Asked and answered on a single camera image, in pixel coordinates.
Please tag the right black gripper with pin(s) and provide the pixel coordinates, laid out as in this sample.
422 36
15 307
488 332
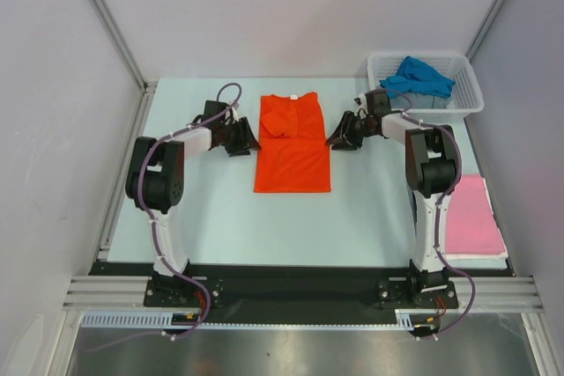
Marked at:
348 119

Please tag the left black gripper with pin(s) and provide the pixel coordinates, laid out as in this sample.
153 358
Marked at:
246 139

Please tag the orange t shirt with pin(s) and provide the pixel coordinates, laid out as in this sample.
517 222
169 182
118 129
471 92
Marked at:
294 157

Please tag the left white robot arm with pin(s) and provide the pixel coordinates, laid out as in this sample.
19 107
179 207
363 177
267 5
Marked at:
155 183

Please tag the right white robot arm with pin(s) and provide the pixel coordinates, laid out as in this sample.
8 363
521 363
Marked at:
432 169

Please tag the grey t shirt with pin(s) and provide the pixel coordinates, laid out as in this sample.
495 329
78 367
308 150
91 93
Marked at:
412 100

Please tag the blue t shirt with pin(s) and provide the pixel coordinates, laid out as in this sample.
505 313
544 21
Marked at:
413 75

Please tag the white plastic basket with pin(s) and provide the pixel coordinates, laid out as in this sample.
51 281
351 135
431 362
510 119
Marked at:
466 98

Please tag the pink folded t shirt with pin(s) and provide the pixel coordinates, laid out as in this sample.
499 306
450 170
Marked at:
471 227

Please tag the white folded t shirt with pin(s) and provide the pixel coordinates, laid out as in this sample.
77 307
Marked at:
477 261

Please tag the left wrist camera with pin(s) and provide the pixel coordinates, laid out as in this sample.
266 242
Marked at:
231 116

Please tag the left corner aluminium post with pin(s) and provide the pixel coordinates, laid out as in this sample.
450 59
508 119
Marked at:
117 39

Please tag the corner aluminium post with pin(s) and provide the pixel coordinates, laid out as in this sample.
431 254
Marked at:
485 27
117 39

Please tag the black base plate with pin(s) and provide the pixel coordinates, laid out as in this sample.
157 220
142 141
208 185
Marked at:
278 295

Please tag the right corner aluminium post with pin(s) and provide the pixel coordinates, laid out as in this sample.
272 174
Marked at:
485 27

